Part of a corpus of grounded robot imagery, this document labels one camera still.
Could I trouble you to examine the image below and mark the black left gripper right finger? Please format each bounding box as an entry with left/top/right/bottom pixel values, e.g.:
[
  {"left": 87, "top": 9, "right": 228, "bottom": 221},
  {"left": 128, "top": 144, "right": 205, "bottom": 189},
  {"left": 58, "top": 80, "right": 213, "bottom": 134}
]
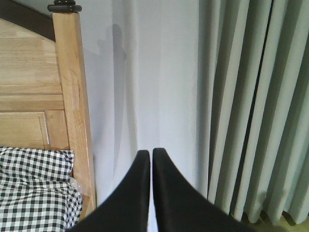
[{"left": 153, "top": 148, "right": 252, "bottom": 232}]

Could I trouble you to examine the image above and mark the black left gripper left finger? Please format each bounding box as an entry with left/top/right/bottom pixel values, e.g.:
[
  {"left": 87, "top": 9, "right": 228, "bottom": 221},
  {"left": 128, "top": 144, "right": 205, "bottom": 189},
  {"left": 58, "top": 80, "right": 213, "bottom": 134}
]
[{"left": 70, "top": 150, "right": 150, "bottom": 232}]

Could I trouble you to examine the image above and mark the black white checkered bedding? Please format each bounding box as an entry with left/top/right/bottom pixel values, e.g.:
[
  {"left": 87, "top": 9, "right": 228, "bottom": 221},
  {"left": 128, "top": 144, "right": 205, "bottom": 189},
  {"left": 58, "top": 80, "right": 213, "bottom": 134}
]
[{"left": 0, "top": 146, "right": 83, "bottom": 232}]

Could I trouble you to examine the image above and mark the white sheer curtain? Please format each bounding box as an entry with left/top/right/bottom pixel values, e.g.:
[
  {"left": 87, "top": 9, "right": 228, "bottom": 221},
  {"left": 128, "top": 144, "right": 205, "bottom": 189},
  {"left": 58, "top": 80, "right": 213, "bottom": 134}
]
[{"left": 78, "top": 0, "right": 213, "bottom": 211}]

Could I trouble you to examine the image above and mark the grey pleated curtain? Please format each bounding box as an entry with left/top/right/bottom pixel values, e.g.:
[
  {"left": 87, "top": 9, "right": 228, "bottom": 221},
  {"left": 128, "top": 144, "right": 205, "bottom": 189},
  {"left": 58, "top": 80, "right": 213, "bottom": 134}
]
[{"left": 197, "top": 0, "right": 309, "bottom": 224}]

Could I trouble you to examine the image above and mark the wooden bed frame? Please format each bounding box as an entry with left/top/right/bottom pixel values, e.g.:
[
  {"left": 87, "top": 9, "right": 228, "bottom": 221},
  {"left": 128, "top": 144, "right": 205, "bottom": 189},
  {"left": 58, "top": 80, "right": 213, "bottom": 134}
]
[{"left": 0, "top": 0, "right": 96, "bottom": 218}]

